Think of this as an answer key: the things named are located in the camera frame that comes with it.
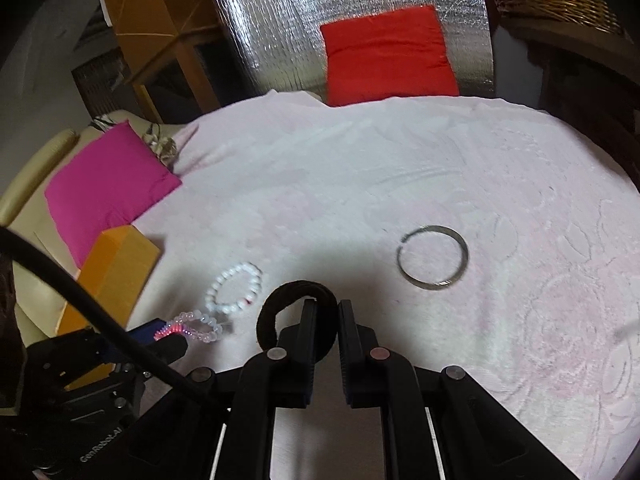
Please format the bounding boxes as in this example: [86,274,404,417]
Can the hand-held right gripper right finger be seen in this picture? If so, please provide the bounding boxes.
[338,299,581,480]

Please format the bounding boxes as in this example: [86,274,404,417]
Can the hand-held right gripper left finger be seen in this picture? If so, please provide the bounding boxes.
[125,299,319,480]

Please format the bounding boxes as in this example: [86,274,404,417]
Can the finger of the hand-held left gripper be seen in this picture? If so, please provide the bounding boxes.
[122,317,191,366]

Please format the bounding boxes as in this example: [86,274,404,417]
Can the clear purple bead bracelet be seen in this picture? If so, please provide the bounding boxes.
[157,310,226,346]

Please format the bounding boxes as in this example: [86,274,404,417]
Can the black hair tie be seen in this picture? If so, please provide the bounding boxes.
[256,280,340,361]

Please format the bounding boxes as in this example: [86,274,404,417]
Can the orange box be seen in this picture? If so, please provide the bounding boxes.
[54,225,162,393]

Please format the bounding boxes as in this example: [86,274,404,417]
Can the silver bangle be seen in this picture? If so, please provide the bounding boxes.
[396,225,471,291]

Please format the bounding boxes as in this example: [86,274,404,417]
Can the magenta cushion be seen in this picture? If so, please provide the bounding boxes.
[44,120,183,268]

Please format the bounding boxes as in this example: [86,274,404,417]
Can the clear glass ornament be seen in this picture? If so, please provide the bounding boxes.
[142,122,178,166]

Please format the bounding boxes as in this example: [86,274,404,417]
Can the red cushion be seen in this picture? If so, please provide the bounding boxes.
[319,4,461,108]

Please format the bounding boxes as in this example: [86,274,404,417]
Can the silver foil insulation panel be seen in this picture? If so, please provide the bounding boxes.
[210,0,498,106]

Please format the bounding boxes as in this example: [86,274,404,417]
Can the light wooden cabinet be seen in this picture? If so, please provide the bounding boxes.
[95,0,261,126]

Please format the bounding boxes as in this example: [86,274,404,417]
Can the white bead bracelet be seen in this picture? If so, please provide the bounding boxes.
[205,261,264,317]

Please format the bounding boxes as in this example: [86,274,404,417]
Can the black cable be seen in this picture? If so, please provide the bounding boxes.
[0,226,226,411]

